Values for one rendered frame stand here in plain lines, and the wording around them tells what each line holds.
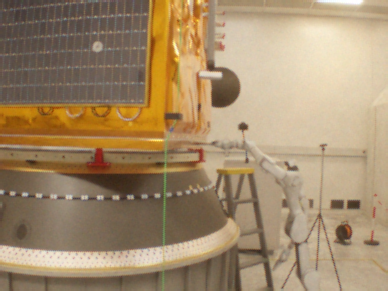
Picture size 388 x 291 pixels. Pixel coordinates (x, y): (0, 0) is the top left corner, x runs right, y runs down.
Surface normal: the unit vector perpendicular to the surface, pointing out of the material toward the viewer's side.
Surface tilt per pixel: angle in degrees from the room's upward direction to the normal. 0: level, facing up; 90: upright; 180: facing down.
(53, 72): 90
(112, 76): 90
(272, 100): 90
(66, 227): 62
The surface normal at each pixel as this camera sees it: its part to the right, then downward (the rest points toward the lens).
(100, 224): 0.31, -0.44
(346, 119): -0.11, 0.02
